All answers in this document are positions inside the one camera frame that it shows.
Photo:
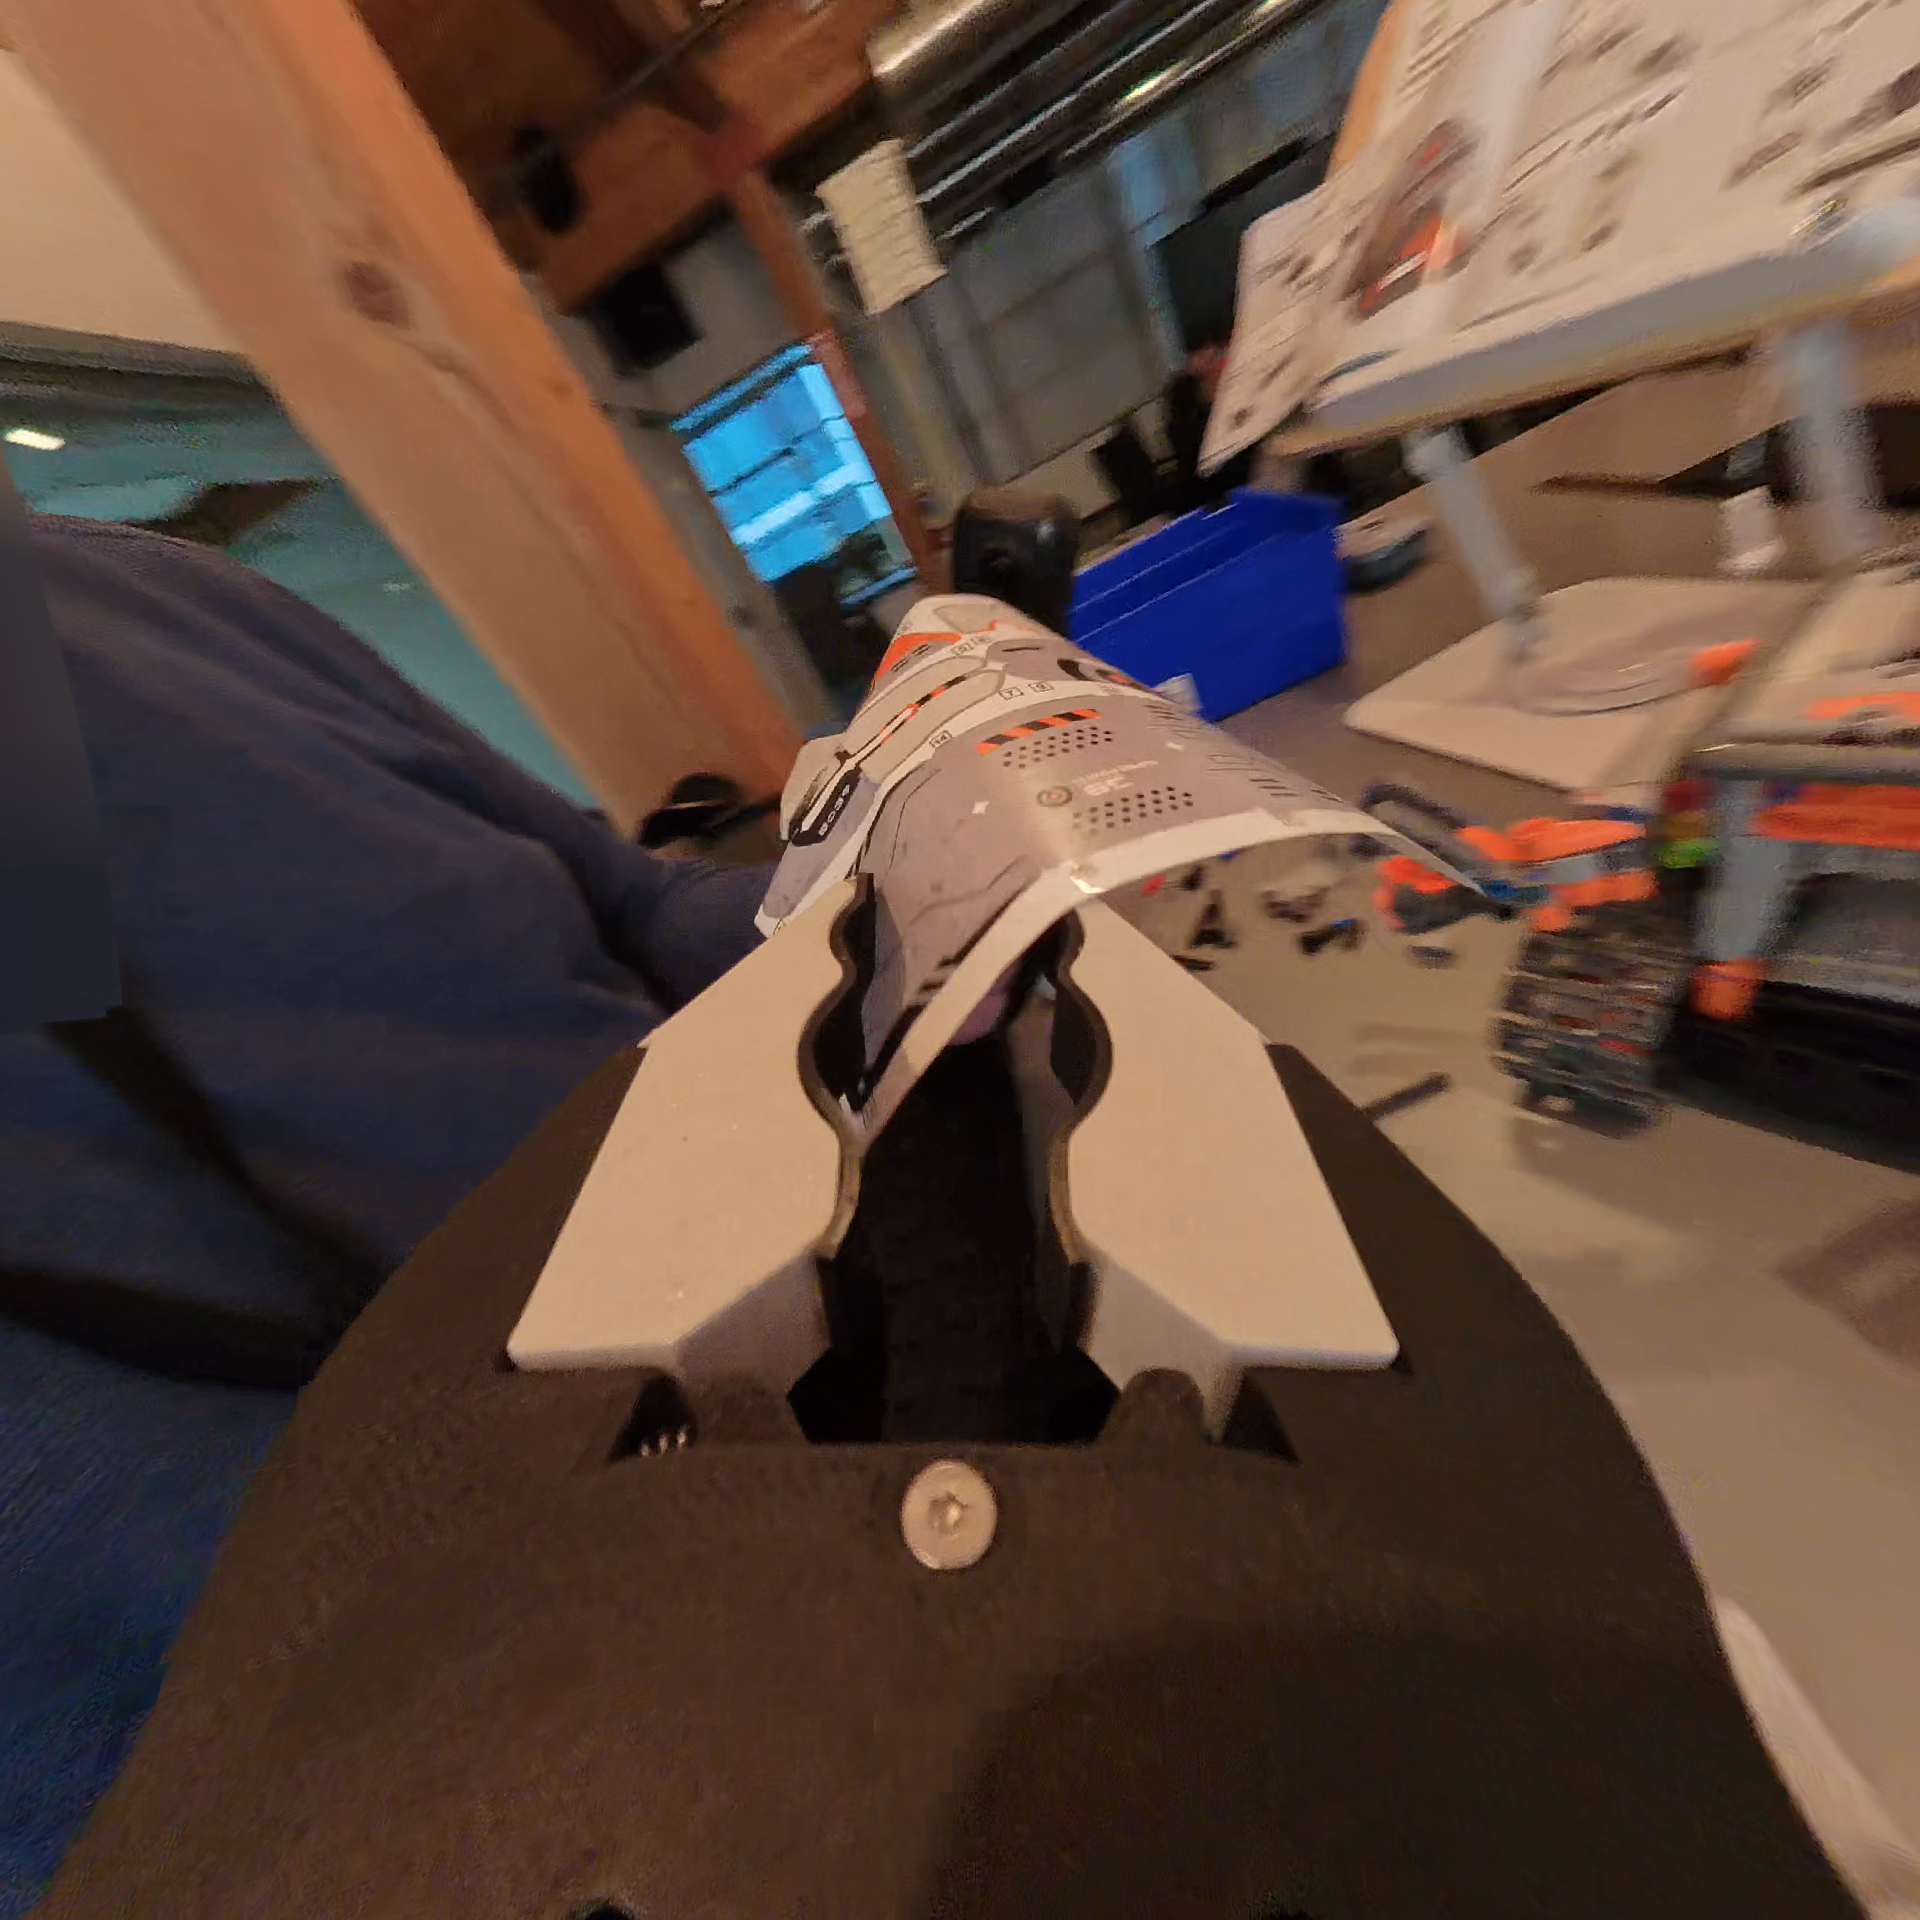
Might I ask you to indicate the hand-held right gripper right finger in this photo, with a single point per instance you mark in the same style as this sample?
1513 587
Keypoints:
1230 1200

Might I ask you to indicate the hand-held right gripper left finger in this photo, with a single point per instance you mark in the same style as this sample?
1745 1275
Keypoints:
675 1200

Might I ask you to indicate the grey orange sticker sheet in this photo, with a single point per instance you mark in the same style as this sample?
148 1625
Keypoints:
1049 780

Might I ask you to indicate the grey orange brick toy vehicle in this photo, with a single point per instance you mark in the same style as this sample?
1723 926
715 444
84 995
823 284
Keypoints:
1800 902

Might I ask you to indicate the person's left forearm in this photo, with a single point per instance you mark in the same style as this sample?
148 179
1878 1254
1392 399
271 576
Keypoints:
376 780

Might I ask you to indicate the blue plastic bin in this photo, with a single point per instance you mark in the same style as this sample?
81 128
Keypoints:
1230 600

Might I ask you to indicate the bright blue window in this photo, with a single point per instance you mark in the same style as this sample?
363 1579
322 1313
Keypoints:
780 465

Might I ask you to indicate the white paper notice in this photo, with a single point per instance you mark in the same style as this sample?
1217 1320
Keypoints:
883 225

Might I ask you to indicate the small grey device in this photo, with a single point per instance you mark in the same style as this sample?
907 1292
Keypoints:
1383 550

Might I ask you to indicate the white book stand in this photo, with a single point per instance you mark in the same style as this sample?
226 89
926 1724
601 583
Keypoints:
1499 704

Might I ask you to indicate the wooden pillar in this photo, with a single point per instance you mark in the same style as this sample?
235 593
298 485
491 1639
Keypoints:
376 300

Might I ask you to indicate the building instruction booklet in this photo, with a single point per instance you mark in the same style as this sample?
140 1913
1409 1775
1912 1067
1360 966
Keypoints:
1576 149

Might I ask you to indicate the metal air duct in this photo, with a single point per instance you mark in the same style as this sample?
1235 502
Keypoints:
1079 89

